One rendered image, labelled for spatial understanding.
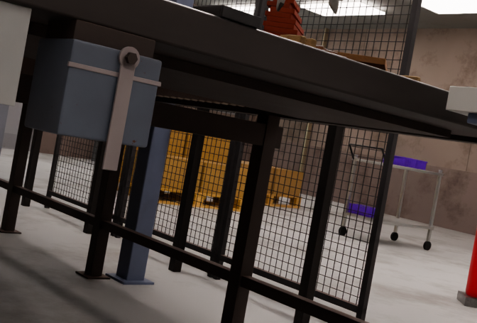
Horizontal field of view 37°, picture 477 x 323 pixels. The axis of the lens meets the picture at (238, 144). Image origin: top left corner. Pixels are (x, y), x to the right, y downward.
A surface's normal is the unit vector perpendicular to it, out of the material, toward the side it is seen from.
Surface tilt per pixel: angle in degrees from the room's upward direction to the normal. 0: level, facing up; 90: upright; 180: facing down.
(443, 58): 90
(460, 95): 90
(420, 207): 90
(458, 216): 90
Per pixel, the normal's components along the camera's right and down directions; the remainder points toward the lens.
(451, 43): -0.75, -0.13
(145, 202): 0.65, 0.12
